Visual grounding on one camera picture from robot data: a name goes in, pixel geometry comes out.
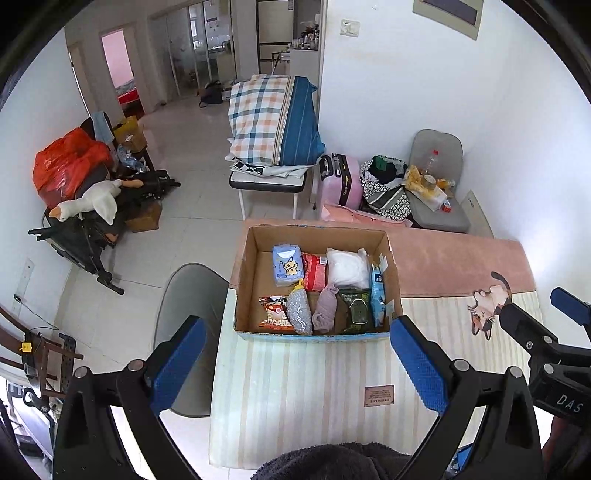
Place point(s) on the person's right forearm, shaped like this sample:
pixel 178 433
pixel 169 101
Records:
pixel 556 438

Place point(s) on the white wall switch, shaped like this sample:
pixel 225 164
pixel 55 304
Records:
pixel 350 27

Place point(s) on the white wall outlet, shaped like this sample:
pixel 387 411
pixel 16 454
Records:
pixel 27 277

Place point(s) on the purple cloth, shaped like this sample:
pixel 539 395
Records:
pixel 325 311

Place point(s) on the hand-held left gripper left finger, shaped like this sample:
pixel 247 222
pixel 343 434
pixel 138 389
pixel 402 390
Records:
pixel 178 364

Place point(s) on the white goose plush toy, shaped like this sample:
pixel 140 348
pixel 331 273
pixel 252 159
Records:
pixel 99 201

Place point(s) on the yellow cardboard box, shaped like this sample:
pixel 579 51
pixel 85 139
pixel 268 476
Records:
pixel 129 134

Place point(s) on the pink suitcase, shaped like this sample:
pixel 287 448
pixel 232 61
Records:
pixel 344 180

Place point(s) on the plaid folded bedding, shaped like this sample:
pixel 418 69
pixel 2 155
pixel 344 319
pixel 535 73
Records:
pixel 272 120

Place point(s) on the clear plastic bottle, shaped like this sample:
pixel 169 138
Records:
pixel 431 164

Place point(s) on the light blue cloth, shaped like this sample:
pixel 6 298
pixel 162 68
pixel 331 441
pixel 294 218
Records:
pixel 102 127

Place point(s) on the yellow plastic bag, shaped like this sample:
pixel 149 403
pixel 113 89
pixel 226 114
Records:
pixel 418 184

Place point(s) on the blue tissue pack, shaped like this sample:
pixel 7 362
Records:
pixel 287 265

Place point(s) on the pink cloth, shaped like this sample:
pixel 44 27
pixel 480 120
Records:
pixel 351 216

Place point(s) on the black and white patterned bag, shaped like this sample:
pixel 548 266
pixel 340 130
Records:
pixel 385 198

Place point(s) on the blue and white packet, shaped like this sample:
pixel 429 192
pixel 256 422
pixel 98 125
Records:
pixel 378 295

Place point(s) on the small brown cardboard box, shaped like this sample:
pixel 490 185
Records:
pixel 145 217

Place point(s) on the white plastic bag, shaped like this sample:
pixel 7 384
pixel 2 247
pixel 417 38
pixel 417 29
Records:
pixel 348 267

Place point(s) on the black folded stroller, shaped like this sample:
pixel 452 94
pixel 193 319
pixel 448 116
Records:
pixel 87 240

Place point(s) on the white cabinet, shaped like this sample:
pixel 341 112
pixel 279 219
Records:
pixel 304 62

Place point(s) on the dark wooden chair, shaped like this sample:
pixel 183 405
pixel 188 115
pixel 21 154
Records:
pixel 46 364

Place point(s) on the orange plastic bag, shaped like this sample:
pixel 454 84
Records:
pixel 64 164

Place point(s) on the green packet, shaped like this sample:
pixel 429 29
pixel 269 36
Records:
pixel 356 311

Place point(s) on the silver glitter pouch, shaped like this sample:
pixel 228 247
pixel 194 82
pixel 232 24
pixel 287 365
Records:
pixel 299 309

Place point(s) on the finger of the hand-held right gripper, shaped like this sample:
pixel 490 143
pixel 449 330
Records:
pixel 526 330
pixel 572 305

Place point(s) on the grey round chair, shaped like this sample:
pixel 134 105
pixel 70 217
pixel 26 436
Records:
pixel 194 295

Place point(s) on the red and white snack packet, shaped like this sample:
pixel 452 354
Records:
pixel 273 316

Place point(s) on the tape roll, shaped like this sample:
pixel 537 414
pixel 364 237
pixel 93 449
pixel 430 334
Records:
pixel 429 181

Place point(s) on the dark grey fleece garment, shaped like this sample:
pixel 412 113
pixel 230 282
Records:
pixel 332 464

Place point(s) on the white board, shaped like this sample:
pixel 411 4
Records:
pixel 478 214

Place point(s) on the grey padded chair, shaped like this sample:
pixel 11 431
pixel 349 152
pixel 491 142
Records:
pixel 438 145

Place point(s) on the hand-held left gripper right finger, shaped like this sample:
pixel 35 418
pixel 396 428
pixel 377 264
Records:
pixel 418 364

